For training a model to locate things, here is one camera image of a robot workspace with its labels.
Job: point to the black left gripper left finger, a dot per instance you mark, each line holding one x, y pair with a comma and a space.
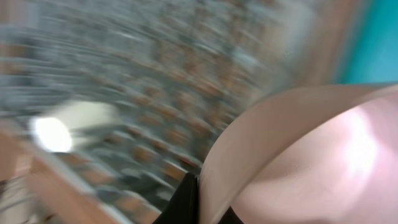
183, 206

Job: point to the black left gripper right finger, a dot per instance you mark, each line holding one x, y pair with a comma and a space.
230, 217

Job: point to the small white pink plate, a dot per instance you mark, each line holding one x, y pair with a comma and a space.
321, 154

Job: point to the white cup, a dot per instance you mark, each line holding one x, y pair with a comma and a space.
73, 124

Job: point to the grey dishwasher rack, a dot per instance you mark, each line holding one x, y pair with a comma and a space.
177, 71

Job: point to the teal serving tray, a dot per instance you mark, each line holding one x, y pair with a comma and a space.
371, 56

